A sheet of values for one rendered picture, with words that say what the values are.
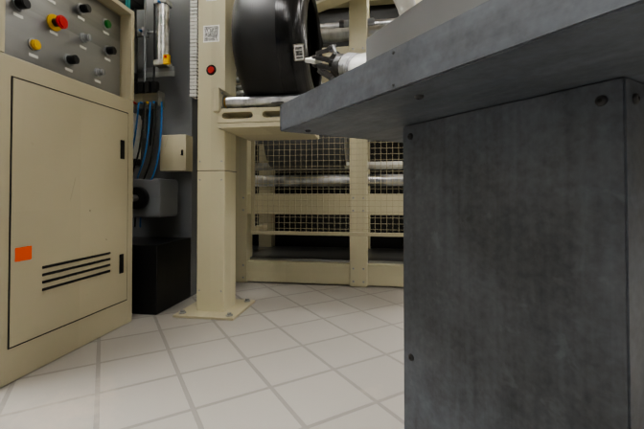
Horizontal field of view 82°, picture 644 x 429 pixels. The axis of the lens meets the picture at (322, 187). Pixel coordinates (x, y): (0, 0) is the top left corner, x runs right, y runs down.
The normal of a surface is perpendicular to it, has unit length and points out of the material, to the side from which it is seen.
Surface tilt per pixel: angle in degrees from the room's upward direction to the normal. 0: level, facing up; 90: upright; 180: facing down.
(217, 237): 90
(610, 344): 90
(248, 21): 90
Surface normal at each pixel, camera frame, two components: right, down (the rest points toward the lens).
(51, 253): 0.99, 0.00
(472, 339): -0.86, -0.01
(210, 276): -0.15, -0.02
